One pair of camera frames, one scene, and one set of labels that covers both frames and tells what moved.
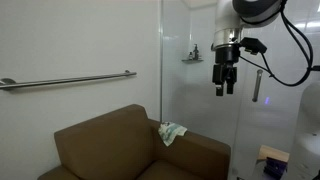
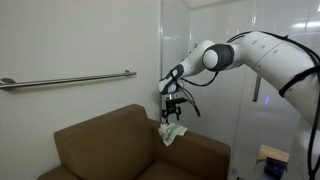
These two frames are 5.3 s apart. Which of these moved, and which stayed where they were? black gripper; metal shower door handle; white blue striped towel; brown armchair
Moved: black gripper
Stayed: white blue striped towel; metal shower door handle; brown armchair
